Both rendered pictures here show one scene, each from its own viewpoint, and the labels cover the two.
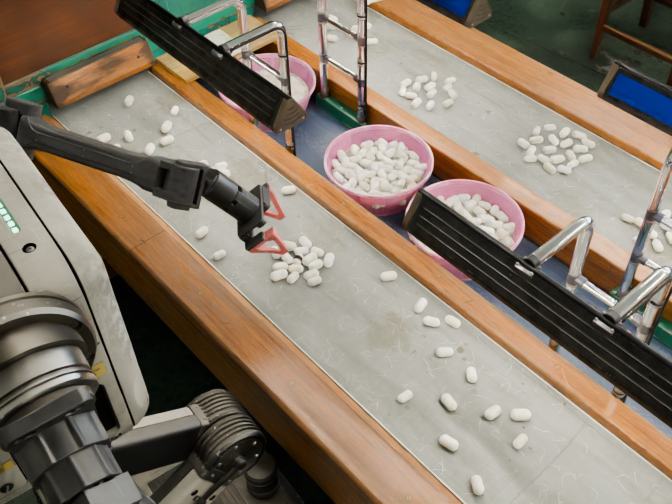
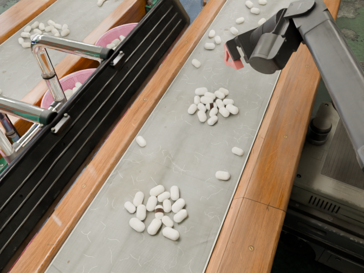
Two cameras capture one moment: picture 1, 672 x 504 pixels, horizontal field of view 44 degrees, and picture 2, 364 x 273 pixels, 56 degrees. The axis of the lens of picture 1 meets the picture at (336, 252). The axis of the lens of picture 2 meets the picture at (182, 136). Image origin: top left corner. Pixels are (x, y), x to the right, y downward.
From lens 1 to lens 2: 1.83 m
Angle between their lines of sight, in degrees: 68
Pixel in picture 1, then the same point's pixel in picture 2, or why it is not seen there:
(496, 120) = (14, 65)
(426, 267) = (182, 47)
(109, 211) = (253, 265)
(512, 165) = not seen: hidden behind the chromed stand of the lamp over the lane
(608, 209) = (92, 11)
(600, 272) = (138, 10)
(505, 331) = (208, 14)
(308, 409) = not seen: hidden behind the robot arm
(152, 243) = (264, 197)
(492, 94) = not seen: outside the picture
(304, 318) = (254, 87)
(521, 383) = (230, 10)
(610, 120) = (12, 18)
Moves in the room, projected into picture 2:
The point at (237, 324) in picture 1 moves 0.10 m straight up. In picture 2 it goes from (292, 104) to (299, 76)
